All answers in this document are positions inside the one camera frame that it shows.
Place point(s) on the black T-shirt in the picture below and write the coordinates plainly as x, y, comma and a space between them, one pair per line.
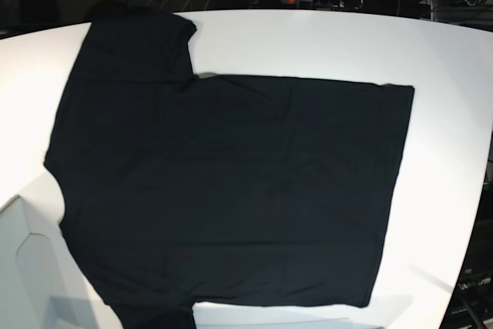
247, 190

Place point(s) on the black power strip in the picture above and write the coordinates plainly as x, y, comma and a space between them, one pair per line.
333, 5

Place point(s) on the white bin at table corner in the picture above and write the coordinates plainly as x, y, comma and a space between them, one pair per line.
33, 294

